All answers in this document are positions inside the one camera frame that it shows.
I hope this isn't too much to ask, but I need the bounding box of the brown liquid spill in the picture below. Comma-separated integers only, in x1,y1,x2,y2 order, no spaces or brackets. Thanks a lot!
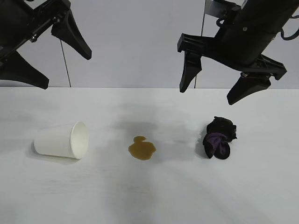
128,135,157,161

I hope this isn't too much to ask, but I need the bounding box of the white paper cup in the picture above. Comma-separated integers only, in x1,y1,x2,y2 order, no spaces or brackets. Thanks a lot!
34,121,90,160

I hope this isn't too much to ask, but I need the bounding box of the black and purple cloth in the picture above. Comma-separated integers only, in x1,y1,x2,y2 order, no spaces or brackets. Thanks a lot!
202,116,237,161

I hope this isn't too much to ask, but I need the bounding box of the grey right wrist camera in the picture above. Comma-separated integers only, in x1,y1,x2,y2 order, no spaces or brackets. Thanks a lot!
205,0,241,24

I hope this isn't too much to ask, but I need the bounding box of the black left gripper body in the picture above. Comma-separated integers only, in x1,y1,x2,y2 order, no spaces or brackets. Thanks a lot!
0,0,71,62

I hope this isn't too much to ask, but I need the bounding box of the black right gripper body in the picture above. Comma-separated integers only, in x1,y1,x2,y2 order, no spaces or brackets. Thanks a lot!
177,0,299,81

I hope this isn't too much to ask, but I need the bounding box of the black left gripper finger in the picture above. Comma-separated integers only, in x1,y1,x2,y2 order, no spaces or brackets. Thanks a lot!
51,10,93,61
0,51,50,90

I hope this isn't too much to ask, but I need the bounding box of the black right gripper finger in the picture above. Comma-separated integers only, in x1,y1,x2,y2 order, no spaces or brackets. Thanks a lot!
179,51,202,93
227,73,272,105

